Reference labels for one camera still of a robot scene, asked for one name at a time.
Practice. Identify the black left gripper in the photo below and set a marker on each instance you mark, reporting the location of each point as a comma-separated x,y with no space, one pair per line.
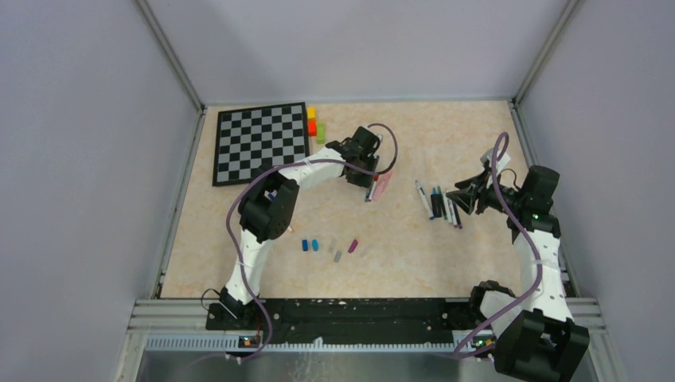
364,181

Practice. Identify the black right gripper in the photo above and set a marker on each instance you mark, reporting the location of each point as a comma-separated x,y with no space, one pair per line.
470,190

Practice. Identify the red capped white pen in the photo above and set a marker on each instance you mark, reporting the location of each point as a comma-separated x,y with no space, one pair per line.
372,191

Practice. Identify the white grey marker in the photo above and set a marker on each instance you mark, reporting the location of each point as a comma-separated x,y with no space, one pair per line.
449,209

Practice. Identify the pink highlighter marker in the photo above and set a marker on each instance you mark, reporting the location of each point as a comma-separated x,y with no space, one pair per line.
382,183

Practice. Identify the green transparent pen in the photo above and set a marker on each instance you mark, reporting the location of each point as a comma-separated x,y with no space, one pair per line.
442,202

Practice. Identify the dark blue pen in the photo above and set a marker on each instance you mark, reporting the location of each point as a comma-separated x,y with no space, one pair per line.
456,214

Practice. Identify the black blue highlighter marker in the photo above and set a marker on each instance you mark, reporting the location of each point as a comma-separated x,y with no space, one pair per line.
436,208

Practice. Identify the white pen blue cap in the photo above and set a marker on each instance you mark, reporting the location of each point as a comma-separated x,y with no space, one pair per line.
424,200

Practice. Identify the magenta pen cap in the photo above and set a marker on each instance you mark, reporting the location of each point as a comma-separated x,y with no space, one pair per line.
353,246

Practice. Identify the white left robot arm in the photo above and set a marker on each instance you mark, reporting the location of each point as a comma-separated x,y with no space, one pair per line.
267,205

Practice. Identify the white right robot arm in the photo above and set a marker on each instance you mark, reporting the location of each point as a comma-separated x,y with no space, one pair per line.
537,337

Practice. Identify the green toy block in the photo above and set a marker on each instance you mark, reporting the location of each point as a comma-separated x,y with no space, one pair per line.
320,133

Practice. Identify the orange toy block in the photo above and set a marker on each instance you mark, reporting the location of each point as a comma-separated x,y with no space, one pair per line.
311,127

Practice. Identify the black and grey chessboard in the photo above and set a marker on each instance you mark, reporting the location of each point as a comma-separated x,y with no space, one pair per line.
249,137

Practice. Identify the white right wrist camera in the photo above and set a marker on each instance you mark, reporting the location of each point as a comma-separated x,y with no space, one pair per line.
498,164

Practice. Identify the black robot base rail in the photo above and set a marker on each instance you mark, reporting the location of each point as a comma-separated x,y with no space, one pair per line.
353,321

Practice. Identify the grey slotted cable duct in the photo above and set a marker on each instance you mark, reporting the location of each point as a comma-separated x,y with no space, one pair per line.
230,343

